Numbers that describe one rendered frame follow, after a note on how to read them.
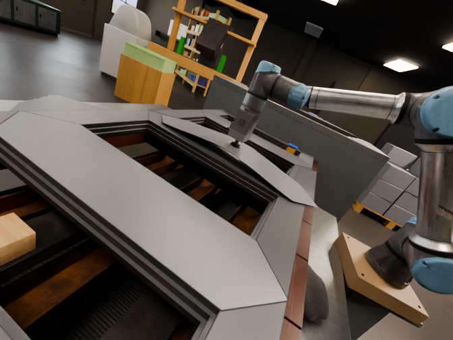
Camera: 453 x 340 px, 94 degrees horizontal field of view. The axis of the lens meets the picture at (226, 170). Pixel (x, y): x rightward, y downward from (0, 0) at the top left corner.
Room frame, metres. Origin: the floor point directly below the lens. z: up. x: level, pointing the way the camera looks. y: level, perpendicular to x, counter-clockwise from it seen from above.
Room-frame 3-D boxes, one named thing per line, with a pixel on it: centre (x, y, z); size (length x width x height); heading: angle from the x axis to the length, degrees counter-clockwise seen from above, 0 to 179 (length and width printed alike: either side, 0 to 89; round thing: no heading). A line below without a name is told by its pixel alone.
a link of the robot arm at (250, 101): (0.79, 0.01, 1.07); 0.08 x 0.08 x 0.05
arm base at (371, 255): (0.69, -0.69, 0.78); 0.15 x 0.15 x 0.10
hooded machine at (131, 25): (4.61, 2.90, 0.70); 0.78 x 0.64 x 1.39; 83
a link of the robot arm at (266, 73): (0.79, 0.01, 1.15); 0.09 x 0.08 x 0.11; 71
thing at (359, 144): (1.83, -0.33, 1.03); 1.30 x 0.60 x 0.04; 75
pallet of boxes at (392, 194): (3.40, -2.70, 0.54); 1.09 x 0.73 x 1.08; 78
